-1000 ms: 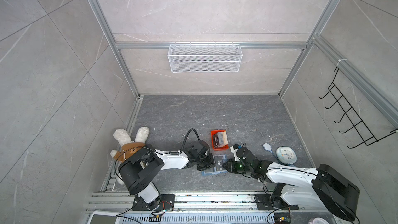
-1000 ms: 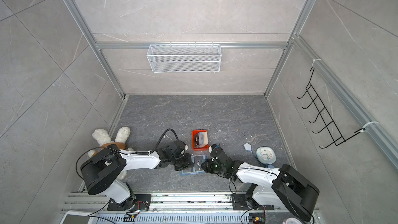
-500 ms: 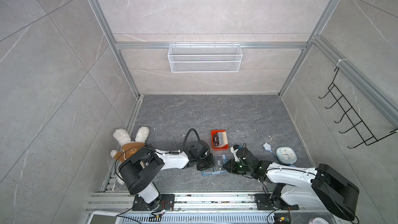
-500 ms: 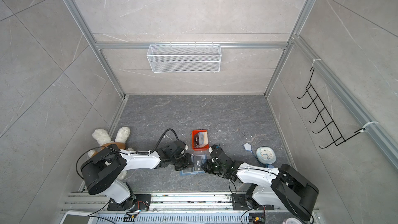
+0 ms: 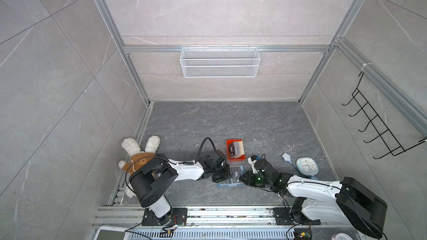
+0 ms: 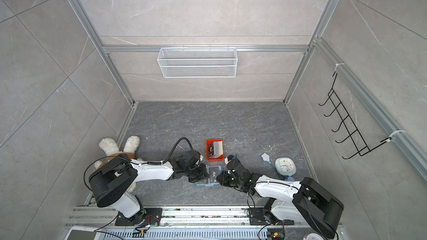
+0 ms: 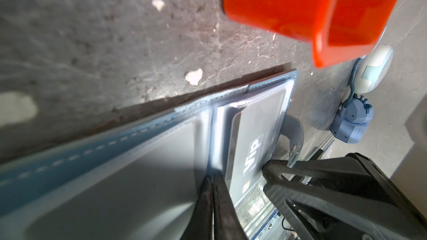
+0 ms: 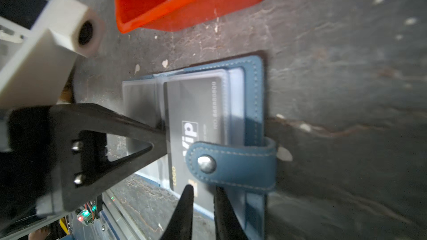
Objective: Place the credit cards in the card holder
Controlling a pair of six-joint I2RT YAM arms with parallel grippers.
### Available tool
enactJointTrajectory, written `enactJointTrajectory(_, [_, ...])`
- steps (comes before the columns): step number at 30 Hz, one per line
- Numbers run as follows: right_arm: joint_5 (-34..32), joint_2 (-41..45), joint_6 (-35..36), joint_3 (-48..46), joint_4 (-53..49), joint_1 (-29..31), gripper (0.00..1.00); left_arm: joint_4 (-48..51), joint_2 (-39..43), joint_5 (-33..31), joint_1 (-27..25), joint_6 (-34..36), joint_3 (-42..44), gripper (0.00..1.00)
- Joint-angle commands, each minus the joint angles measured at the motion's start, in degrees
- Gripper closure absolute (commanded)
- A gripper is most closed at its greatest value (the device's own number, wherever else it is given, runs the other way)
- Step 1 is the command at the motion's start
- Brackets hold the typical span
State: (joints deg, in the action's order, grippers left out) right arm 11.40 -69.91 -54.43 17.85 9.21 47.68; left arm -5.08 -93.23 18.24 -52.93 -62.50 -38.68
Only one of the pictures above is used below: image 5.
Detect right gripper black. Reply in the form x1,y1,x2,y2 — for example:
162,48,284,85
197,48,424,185
238,171,272,188

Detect blue leather card holder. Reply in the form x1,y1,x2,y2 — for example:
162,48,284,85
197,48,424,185
218,165,246,188

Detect red plastic tray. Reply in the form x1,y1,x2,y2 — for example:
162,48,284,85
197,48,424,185
226,139,246,162

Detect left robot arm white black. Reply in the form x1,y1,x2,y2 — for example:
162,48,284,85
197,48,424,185
120,150,231,223

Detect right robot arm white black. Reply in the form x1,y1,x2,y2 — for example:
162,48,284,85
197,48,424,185
240,156,388,239

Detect blue toy figure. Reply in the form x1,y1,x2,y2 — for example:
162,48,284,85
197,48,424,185
282,153,292,164

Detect round mint alarm clock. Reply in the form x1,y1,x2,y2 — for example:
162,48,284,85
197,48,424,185
296,157,319,176

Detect white plush bunny toy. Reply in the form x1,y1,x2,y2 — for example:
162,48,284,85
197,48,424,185
118,136,161,199

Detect white tablet device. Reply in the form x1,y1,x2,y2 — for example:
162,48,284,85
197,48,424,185
93,226,132,240

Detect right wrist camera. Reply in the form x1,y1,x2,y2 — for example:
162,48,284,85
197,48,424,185
248,155,260,174

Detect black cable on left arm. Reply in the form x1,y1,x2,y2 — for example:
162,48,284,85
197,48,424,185
124,136,218,240

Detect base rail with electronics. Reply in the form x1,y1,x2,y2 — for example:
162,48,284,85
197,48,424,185
89,206,367,240

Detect white wire mesh basket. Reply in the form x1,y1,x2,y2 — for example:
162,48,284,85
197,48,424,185
180,47,261,78

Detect black wire hook rack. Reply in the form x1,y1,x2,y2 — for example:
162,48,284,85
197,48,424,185
341,72,427,160

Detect aluminium frame rails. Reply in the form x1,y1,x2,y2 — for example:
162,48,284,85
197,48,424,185
94,0,427,135

